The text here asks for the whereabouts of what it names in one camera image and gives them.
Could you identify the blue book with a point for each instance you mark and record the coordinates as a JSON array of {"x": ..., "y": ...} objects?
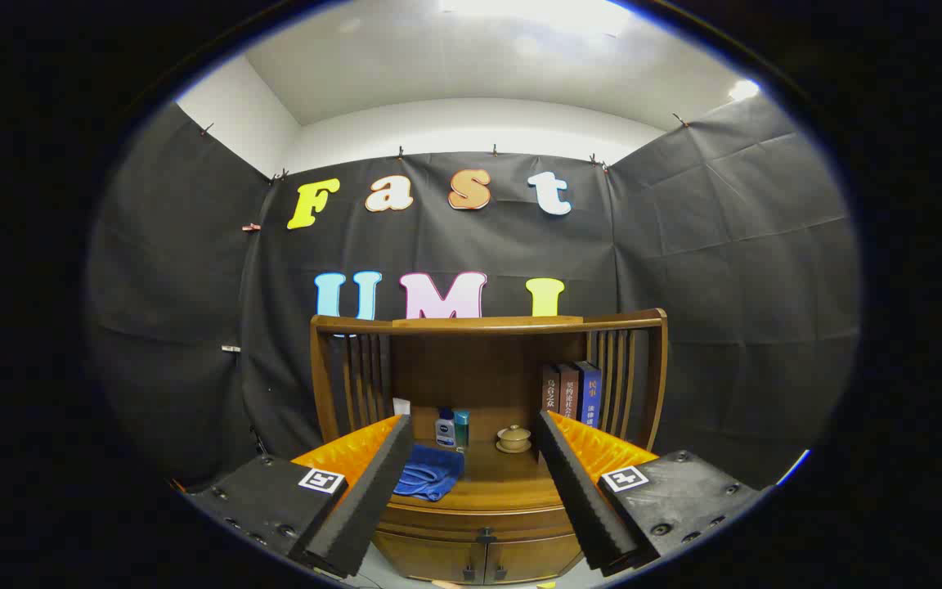
[{"x": 589, "y": 397}]

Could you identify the black drawer knob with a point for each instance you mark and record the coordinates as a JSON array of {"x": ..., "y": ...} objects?
[{"x": 485, "y": 536}]

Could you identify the dark brown book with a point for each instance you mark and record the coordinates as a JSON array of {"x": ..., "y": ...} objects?
[{"x": 550, "y": 388}]

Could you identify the teal bottle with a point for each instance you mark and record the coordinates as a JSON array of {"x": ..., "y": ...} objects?
[{"x": 462, "y": 425}]

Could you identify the reddish brown book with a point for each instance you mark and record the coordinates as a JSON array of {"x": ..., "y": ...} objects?
[{"x": 568, "y": 393}]

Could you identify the white lotion bottle blue cap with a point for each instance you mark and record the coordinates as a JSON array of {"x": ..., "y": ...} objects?
[{"x": 445, "y": 431}]

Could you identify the wooden drawer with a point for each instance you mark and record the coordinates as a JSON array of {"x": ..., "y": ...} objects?
[{"x": 455, "y": 520}]

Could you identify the ceiling light panel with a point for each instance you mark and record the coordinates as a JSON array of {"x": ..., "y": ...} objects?
[{"x": 536, "y": 12}]

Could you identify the white tube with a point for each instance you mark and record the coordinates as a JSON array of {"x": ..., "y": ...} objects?
[{"x": 401, "y": 406}]

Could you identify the beige lidded teacup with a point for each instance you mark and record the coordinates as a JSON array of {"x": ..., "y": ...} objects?
[{"x": 513, "y": 439}]

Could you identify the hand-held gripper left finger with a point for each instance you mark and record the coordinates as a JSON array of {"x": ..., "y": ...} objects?
[{"x": 365, "y": 499}]

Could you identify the wooden cabinet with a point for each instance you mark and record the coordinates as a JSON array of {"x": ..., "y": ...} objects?
[{"x": 471, "y": 368}]

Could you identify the wooden cabinet door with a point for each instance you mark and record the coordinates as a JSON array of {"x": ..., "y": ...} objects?
[
  {"x": 532, "y": 556},
  {"x": 430, "y": 556}
]

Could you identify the wooden countertop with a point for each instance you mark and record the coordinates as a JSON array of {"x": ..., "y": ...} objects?
[{"x": 495, "y": 478}]

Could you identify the blue towel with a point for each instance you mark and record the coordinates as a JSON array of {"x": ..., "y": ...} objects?
[{"x": 430, "y": 474}]

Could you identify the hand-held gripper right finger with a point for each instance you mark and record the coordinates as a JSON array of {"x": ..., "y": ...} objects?
[{"x": 585, "y": 499}]

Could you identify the small ceiling light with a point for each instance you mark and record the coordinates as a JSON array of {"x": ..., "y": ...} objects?
[{"x": 744, "y": 89}]

